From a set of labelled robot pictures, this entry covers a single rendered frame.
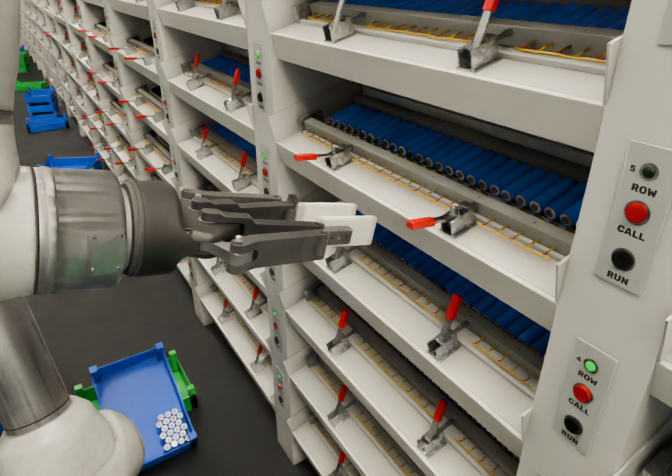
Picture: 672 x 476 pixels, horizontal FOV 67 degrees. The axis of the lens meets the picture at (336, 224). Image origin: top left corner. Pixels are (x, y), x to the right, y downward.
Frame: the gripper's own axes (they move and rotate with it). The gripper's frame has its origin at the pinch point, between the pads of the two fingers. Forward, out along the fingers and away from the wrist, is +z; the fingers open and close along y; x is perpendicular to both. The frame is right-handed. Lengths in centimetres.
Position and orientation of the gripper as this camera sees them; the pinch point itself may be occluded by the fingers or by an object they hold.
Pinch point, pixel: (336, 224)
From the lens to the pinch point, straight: 50.3
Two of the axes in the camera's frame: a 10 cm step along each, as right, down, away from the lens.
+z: 8.2, -0.2, 5.8
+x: 2.1, -9.2, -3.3
